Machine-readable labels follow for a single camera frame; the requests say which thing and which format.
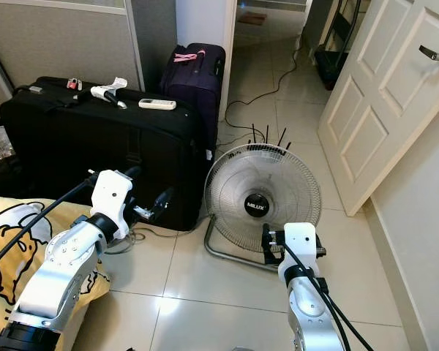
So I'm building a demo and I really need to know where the black metal rack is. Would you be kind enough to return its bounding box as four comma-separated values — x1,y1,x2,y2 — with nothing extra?
326,0,361,52

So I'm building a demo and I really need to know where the large black suitcase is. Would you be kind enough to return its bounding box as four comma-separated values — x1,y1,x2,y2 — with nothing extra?
0,75,214,233

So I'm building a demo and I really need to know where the white panel door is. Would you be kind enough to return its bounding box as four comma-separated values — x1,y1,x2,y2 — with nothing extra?
317,0,439,218

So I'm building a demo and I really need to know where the black bag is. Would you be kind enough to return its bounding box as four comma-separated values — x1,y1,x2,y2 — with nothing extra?
313,44,352,90

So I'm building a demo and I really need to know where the grey floor cable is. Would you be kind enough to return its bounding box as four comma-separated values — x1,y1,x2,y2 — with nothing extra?
124,225,180,253

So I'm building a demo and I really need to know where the silver floor fan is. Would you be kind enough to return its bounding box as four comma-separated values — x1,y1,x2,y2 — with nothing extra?
203,143,323,273

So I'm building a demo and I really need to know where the white and black gadget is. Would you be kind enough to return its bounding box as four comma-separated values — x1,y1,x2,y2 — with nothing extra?
90,77,129,109

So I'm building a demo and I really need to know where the yellow cartoon egg blanket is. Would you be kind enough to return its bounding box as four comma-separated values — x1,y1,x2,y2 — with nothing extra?
0,194,110,351

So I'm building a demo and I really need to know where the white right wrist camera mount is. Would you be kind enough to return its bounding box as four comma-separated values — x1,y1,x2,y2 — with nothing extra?
278,223,321,273

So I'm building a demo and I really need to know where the purple suitcase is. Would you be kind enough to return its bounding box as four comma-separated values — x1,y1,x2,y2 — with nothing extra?
161,44,226,151

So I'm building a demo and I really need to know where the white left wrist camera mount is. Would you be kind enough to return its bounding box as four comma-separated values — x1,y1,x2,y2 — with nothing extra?
91,170,137,222

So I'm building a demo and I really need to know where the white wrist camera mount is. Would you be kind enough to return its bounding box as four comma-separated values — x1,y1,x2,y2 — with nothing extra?
91,170,137,222
278,223,321,273

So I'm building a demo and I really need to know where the white remote control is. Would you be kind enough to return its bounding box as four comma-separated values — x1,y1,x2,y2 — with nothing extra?
139,98,177,110

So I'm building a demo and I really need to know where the grey sliding wardrobe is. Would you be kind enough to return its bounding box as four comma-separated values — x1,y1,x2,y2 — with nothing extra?
0,0,176,110

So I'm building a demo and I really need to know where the pink luggage strap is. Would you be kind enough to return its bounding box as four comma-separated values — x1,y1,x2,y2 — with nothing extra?
173,48,207,65

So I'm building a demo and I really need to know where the black antenna router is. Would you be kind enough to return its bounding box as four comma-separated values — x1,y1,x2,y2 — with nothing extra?
251,123,290,147

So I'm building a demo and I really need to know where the black floor power cord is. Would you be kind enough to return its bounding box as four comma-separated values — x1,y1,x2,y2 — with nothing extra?
219,44,304,143

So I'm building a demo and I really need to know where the brown floor mat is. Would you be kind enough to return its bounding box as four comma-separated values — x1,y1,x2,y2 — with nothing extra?
238,11,268,27

